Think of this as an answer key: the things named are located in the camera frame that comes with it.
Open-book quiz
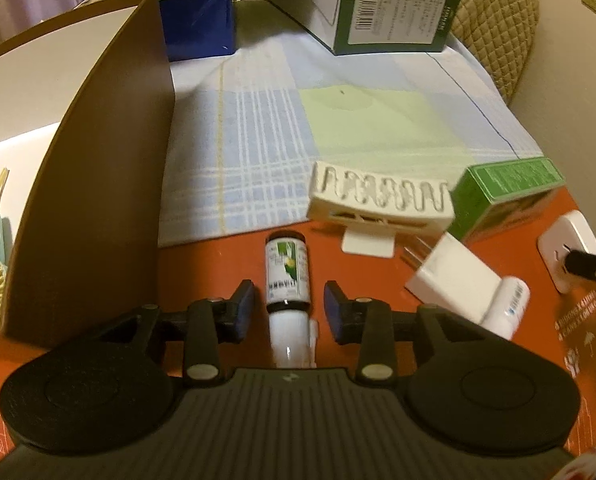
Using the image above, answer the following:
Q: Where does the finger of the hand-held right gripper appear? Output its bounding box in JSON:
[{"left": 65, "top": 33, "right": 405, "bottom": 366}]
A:
[{"left": 565, "top": 249, "right": 596, "bottom": 311}]

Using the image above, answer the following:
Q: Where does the white socket adapter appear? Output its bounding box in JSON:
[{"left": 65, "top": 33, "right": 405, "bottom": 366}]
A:
[{"left": 538, "top": 210, "right": 596, "bottom": 295}]

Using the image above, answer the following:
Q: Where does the beige quilted chair cover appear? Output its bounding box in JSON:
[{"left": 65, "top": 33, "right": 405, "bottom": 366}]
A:
[{"left": 445, "top": 0, "right": 541, "bottom": 106}]

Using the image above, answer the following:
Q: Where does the white charger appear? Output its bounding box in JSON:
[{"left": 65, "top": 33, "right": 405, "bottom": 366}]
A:
[{"left": 404, "top": 232, "right": 501, "bottom": 323}]

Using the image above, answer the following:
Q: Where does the small green box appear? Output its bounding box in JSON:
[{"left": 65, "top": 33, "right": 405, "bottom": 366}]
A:
[{"left": 448, "top": 156, "right": 566, "bottom": 246}]

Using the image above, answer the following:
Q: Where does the green and white carton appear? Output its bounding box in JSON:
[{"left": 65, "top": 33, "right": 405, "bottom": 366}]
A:
[{"left": 265, "top": 0, "right": 464, "bottom": 56}]

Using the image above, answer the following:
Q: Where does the blue box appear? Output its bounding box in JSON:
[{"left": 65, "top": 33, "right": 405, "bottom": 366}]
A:
[{"left": 159, "top": 0, "right": 237, "bottom": 62}]

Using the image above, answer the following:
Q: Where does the brown storage box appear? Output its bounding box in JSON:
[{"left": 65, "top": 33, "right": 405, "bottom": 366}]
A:
[{"left": 0, "top": 0, "right": 176, "bottom": 351}]

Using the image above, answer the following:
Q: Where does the checkered tablecloth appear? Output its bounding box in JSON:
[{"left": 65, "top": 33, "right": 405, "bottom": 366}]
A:
[{"left": 158, "top": 35, "right": 546, "bottom": 248}]

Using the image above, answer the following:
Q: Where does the small white bottle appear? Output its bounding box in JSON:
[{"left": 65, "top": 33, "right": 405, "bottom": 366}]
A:
[{"left": 480, "top": 276, "right": 531, "bottom": 341}]

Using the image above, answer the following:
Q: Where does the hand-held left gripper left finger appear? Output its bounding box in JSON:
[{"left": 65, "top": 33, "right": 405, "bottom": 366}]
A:
[{"left": 98, "top": 281, "right": 255, "bottom": 381}]

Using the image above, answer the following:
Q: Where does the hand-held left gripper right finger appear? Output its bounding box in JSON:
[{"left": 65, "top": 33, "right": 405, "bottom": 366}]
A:
[{"left": 325, "top": 282, "right": 478, "bottom": 381}]

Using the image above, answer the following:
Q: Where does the white ribbed holder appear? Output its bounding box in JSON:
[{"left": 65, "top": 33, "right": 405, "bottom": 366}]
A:
[{"left": 307, "top": 160, "right": 456, "bottom": 256}]

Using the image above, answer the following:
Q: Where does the red printed mat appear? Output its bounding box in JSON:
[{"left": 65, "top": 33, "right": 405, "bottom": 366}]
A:
[{"left": 0, "top": 185, "right": 596, "bottom": 461}]

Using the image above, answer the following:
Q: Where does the dark bottle with white cap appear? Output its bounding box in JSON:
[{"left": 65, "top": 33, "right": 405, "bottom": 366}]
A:
[{"left": 264, "top": 230, "right": 319, "bottom": 368}]

